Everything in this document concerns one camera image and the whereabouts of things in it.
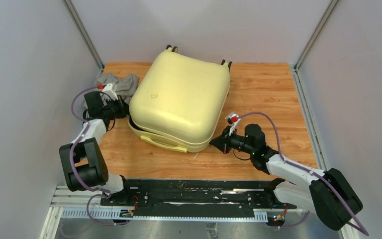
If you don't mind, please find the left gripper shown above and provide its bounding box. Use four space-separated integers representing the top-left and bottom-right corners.
102 96 135 120

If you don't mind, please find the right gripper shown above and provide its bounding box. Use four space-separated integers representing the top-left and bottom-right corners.
209 126 255 155

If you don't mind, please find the cream suitcase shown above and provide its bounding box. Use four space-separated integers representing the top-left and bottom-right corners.
128 45 232 153

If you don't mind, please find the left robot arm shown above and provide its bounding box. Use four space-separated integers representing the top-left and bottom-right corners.
59 89 132 206

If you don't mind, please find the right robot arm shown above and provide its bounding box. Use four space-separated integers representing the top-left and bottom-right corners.
209 124 364 231

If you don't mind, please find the grey crumpled cloth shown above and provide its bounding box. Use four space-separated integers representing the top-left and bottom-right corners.
94 73 139 106

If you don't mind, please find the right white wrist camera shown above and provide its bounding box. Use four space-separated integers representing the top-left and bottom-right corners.
225 112 240 136

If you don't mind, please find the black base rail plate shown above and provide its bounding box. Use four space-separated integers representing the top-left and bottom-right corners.
100 179 286 219

